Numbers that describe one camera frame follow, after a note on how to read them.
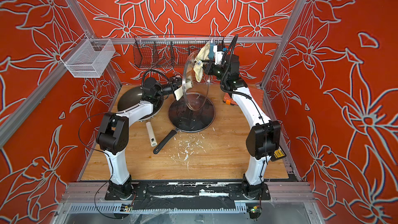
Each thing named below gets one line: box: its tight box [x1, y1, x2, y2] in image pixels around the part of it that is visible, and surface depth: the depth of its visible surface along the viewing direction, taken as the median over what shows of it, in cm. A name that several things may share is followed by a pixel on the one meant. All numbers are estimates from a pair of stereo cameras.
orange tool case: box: [222, 92, 239, 107], surface depth 108 cm
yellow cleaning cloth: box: [193, 40, 211, 83], surface depth 75 cm
